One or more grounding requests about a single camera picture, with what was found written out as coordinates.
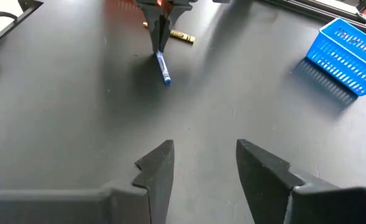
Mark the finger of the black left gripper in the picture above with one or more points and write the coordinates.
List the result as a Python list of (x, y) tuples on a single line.
[(151, 21), (167, 25)]

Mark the blue crayon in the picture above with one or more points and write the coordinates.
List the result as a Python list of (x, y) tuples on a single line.
[(163, 68)]

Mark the blue plastic basket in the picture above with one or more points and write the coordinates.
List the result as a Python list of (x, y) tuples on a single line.
[(347, 59)]

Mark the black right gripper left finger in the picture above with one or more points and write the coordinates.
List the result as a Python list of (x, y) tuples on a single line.
[(61, 207)]

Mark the yellow crayon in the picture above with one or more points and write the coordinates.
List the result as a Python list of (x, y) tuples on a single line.
[(182, 36)]

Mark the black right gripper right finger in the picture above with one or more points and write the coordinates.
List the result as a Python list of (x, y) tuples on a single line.
[(325, 207)]

